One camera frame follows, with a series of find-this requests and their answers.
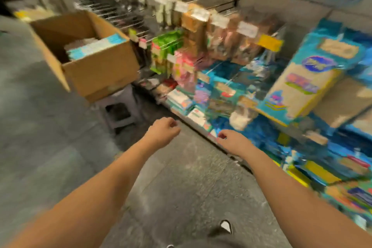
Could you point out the blue glove packets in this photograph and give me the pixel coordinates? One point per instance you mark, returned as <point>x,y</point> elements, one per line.
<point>250,131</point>

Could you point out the person's right forearm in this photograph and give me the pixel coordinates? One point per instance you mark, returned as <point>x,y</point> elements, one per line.
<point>308,204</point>

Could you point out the person's left hand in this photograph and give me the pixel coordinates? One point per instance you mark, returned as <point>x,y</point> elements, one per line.
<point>161,133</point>

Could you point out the pink goods pile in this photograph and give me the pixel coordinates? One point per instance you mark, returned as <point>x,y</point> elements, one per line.
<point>189,67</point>

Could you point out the bright yellow price tag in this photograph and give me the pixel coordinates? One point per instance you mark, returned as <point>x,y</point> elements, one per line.
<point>269,42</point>

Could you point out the hanging brownish packets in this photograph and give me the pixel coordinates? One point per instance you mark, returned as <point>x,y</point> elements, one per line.
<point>226,41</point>

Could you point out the blue antibacterial cloth packets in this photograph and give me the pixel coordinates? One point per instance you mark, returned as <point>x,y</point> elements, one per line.
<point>346,102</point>

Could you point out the striped sponge packets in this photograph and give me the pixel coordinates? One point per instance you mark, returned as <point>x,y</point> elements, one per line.
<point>354,192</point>

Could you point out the yellow green sponge packets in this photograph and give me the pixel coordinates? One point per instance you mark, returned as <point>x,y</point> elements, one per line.
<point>314,172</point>

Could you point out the hanging green packets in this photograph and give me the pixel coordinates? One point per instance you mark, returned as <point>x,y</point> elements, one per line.
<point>165,47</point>

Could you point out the colourful sponge packets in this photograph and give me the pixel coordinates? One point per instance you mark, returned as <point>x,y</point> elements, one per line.
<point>93,47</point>

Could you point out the person's right hand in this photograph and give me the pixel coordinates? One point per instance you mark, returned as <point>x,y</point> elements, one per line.
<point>233,142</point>

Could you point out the person's grey trousers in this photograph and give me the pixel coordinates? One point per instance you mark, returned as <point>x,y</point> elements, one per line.
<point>203,242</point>

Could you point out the grey plastic stool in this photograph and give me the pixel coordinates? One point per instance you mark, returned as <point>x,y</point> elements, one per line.
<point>119,96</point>

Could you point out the teal cloth packets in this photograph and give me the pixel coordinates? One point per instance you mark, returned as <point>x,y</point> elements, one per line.
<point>224,88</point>

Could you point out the brown cardboard box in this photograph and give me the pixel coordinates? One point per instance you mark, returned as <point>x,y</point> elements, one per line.
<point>99,73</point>

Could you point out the yellowish price tag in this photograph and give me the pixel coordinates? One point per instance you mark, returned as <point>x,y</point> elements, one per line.
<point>339,48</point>

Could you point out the person's black shoe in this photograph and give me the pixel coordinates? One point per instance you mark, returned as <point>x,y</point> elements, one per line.
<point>225,226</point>

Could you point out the pale white price tag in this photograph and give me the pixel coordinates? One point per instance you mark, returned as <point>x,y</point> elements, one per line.
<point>248,28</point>
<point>200,14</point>
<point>219,21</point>

